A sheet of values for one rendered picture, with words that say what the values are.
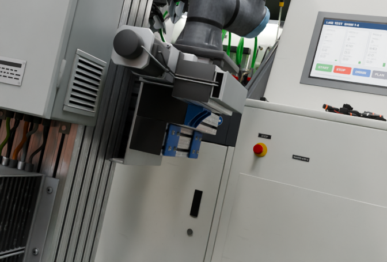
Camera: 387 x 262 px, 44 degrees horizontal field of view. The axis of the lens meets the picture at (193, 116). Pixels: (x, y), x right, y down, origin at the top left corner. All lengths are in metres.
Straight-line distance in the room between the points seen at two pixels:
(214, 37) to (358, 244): 0.83
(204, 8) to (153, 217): 0.89
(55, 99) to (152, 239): 1.08
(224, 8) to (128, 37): 0.52
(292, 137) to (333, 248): 0.40
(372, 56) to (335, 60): 0.14
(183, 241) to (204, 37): 0.84
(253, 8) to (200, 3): 0.18
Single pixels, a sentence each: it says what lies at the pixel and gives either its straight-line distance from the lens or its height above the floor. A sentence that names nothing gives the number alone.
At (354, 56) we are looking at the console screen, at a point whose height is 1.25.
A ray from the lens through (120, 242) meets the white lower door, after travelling 2.01.
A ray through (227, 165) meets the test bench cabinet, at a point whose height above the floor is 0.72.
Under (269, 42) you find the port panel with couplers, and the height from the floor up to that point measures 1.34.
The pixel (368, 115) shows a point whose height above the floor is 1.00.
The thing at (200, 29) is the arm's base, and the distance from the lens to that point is 1.41.
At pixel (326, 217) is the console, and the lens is 1.72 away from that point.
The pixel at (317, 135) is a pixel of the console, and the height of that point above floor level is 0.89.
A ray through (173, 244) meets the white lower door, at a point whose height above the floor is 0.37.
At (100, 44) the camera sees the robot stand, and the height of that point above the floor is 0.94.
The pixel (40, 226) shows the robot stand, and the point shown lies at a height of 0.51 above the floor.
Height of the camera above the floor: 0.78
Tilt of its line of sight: 3 degrees up
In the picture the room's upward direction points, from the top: 12 degrees clockwise
